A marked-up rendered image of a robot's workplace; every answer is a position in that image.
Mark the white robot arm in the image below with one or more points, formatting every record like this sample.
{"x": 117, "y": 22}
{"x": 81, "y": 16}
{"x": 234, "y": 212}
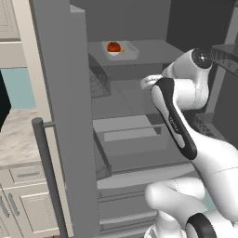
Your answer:
{"x": 217, "y": 167}

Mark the clear fridge door bin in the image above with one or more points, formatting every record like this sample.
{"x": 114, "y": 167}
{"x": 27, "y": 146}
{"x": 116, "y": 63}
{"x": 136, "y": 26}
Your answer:
{"x": 102, "y": 164}
{"x": 99, "y": 82}

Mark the cream wall cupboard door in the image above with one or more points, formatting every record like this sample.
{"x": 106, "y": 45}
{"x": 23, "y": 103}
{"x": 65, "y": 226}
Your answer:
{"x": 7, "y": 18}

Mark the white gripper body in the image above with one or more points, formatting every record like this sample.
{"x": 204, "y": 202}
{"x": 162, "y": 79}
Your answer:
{"x": 148, "y": 82}

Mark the grey fridge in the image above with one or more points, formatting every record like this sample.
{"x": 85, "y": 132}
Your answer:
{"x": 136, "y": 18}

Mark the cream drawer front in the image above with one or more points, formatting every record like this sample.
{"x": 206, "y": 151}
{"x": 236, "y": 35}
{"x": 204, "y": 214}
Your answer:
{"x": 9, "y": 178}

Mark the dark grey fridge door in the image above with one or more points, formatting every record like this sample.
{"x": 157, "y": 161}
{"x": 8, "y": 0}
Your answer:
{"x": 227, "y": 102}

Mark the orange shrimp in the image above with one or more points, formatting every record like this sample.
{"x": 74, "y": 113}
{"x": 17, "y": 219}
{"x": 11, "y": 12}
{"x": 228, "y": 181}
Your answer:
{"x": 122, "y": 49}

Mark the black appliance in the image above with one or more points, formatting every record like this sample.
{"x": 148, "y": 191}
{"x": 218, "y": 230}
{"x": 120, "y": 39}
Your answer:
{"x": 3, "y": 102}

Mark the red tomato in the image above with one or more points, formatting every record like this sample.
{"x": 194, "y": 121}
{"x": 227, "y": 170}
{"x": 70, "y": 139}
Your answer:
{"x": 113, "y": 47}

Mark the grey fridge drawer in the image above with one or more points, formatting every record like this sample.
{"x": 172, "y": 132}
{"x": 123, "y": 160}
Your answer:
{"x": 136, "y": 145}

